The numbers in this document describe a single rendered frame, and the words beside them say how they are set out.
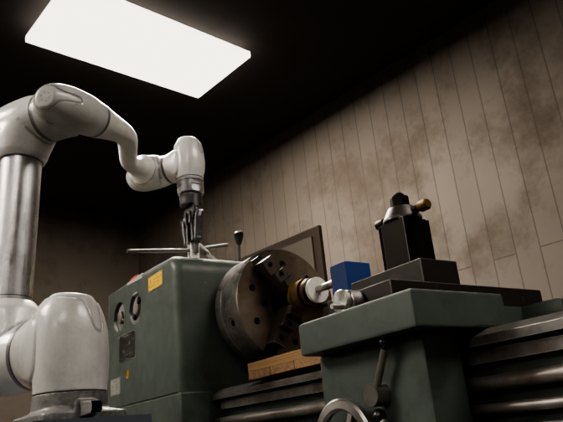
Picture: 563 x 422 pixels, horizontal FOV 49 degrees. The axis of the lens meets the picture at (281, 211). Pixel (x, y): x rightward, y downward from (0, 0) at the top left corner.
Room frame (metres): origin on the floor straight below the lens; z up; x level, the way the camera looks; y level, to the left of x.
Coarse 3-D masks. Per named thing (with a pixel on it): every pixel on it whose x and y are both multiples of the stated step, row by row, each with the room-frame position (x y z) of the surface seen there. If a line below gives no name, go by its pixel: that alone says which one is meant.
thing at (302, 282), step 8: (296, 280) 1.64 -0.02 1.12; (304, 280) 1.59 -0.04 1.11; (288, 288) 1.63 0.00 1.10; (296, 288) 1.60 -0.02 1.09; (304, 288) 1.58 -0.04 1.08; (288, 296) 1.62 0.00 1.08; (296, 296) 1.60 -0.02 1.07; (304, 296) 1.59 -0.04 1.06; (296, 304) 1.62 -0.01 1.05; (304, 304) 1.61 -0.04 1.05; (312, 304) 1.60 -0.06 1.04; (304, 312) 1.65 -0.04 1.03
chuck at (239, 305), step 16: (272, 256) 1.70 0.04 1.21; (288, 256) 1.73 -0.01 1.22; (240, 272) 1.64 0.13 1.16; (256, 272) 1.67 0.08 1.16; (288, 272) 1.73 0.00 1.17; (304, 272) 1.76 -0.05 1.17; (224, 288) 1.70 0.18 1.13; (240, 288) 1.64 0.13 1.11; (256, 288) 1.67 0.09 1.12; (224, 304) 1.68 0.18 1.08; (240, 304) 1.63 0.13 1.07; (256, 304) 1.66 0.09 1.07; (288, 304) 1.78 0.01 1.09; (224, 320) 1.70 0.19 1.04; (240, 320) 1.63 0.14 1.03; (256, 320) 1.67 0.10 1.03; (272, 320) 1.69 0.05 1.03; (304, 320) 1.75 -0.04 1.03; (240, 336) 1.67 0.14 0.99; (256, 336) 1.66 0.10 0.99; (256, 352) 1.70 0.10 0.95; (288, 352) 1.71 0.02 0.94
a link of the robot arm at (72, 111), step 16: (48, 96) 1.31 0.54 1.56; (64, 96) 1.32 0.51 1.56; (80, 96) 1.36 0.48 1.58; (32, 112) 1.36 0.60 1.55; (48, 112) 1.33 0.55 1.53; (64, 112) 1.34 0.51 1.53; (80, 112) 1.37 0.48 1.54; (96, 112) 1.41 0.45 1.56; (48, 128) 1.38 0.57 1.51; (64, 128) 1.39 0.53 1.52; (80, 128) 1.41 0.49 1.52; (96, 128) 1.44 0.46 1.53
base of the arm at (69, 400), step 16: (32, 400) 1.32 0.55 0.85; (48, 400) 1.29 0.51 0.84; (64, 400) 1.29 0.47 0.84; (80, 400) 1.29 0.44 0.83; (96, 400) 1.30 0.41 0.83; (32, 416) 1.30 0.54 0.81; (48, 416) 1.24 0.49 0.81; (64, 416) 1.27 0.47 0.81; (80, 416) 1.29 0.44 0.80; (96, 416) 1.32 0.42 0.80
